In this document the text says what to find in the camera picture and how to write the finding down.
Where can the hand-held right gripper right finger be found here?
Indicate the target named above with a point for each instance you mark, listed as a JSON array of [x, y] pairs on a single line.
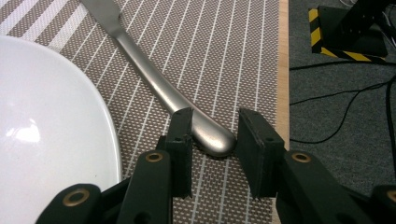
[[258, 152]]

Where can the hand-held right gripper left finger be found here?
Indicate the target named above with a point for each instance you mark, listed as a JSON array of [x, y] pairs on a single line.
[[182, 149]]

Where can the steel table knife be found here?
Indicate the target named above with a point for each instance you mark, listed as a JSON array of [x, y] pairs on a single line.
[[155, 81]]

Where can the white round plate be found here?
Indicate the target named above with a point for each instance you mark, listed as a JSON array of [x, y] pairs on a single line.
[[46, 124]]

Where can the grey striped placemat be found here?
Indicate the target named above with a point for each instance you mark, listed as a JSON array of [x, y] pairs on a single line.
[[218, 62]]

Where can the black yellow-striped stand base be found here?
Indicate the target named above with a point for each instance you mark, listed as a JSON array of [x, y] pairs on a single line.
[[370, 47]]

